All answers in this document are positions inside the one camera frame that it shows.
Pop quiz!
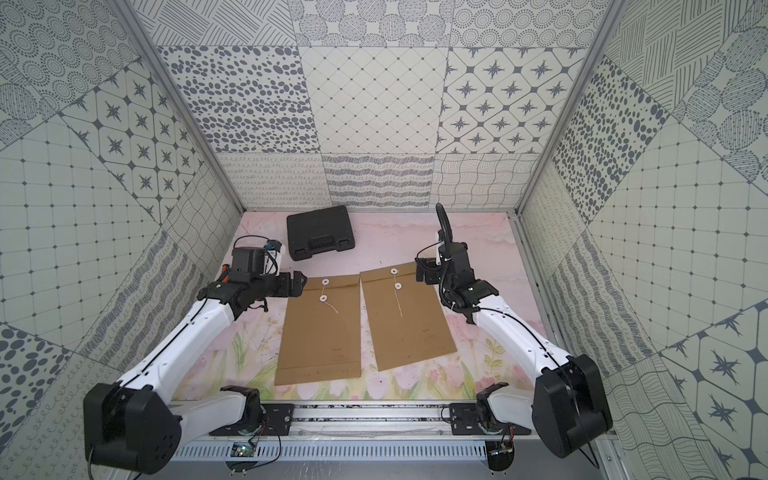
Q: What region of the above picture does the black plastic tool case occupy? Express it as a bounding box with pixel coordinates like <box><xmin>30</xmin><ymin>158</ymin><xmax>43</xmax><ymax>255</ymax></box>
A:
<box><xmin>286</xmin><ymin>205</ymin><xmax>355</xmax><ymax>261</ymax></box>

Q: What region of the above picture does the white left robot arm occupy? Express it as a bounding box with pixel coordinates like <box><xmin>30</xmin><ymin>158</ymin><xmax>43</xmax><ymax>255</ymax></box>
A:
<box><xmin>83</xmin><ymin>239</ymin><xmax>307</xmax><ymax>475</ymax></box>

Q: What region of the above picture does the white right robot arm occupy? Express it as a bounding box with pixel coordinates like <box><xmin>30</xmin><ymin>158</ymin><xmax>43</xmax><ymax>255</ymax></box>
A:
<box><xmin>415</xmin><ymin>242</ymin><xmax>613</xmax><ymax>458</ymax></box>

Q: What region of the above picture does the aluminium mounting rail frame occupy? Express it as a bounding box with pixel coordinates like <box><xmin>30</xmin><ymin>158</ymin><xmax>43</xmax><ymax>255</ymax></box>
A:
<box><xmin>122</xmin><ymin>365</ymin><xmax>619</xmax><ymax>442</ymax></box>

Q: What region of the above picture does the brown kraft file bag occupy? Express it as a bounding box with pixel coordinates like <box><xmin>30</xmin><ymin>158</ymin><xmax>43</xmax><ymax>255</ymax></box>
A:
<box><xmin>274</xmin><ymin>275</ymin><xmax>362</xmax><ymax>386</ymax></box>
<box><xmin>360</xmin><ymin>262</ymin><xmax>457</xmax><ymax>371</ymax></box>

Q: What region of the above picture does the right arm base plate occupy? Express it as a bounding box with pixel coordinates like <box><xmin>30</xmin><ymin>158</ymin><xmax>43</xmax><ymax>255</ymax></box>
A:
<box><xmin>441</xmin><ymin>402</ymin><xmax>532</xmax><ymax>436</ymax></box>

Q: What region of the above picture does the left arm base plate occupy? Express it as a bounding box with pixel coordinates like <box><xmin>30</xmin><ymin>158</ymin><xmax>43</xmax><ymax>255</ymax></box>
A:
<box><xmin>209</xmin><ymin>403</ymin><xmax>295</xmax><ymax>437</ymax></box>

